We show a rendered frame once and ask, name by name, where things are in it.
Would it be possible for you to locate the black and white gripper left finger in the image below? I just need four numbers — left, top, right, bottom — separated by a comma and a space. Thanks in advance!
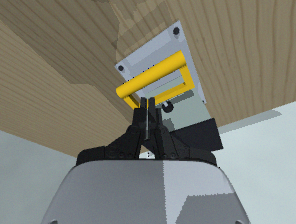
76, 97, 147, 165

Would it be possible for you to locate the grey metal mounting plate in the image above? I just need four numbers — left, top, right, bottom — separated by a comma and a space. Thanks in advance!
114, 20, 206, 104

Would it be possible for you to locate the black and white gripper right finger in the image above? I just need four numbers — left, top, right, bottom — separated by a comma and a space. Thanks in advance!
148, 97, 217, 166

